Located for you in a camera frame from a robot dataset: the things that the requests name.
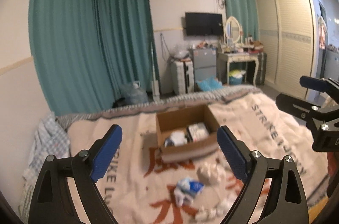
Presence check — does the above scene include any small white plastic item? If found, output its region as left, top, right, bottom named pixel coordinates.
left=195, top=207, right=218, bottom=222

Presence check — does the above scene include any white dressing table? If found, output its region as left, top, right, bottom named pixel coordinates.
left=217, top=52, right=259, bottom=86

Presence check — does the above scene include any white and green plush toy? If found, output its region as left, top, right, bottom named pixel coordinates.
left=174, top=186, right=195, bottom=207

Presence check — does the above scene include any white standing pole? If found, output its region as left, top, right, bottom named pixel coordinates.
left=151, top=42, right=160, bottom=102

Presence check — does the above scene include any teal laundry basket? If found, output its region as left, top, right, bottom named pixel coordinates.
left=229, top=69, right=245, bottom=85

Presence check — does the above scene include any cream louvered wardrobe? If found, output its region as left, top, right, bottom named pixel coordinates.
left=256, top=0, right=317, bottom=98

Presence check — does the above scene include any blue plastic bag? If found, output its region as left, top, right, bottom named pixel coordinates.
left=196, top=77, right=223, bottom=91

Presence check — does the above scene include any brown cardboard box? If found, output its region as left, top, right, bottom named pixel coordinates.
left=156, top=104, right=220, bottom=163

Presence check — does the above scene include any teal curtain by wardrobe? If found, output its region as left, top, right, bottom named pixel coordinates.
left=225, top=0, right=258, bottom=40

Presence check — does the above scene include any white sock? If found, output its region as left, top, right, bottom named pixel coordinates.
left=164, top=131, right=189, bottom=147

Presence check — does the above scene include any black wall television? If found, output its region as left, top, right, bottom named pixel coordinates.
left=185, top=12, right=224, bottom=36

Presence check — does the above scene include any white oval vanity mirror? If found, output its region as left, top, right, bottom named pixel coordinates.
left=224, top=16, right=242, bottom=46

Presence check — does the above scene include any clear plastic bag on suitcase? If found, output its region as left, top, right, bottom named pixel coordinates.
left=174, top=44, right=190, bottom=59

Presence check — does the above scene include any blue tissue pack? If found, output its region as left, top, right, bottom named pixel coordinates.
left=176, top=177, right=205, bottom=198

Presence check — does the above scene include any white suitcase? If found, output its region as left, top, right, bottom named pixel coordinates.
left=170, top=61, right=194, bottom=95

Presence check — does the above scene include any grey mini fridge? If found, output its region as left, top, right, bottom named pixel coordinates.
left=191, top=48, right=217, bottom=82

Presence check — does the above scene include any blue plaid cloth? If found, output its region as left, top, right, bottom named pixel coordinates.
left=18, top=112, right=70, bottom=223

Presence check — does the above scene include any white lace cloth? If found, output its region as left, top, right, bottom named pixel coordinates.
left=196, top=163, right=227, bottom=186

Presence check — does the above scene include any white tissue paper pack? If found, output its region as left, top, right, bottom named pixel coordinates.
left=187, top=123, right=209, bottom=142

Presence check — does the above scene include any large teal curtain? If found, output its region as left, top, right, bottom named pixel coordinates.
left=28, top=0, right=158, bottom=116

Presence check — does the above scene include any cream blanket with red characters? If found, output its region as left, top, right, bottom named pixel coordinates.
left=18, top=86, right=332, bottom=224

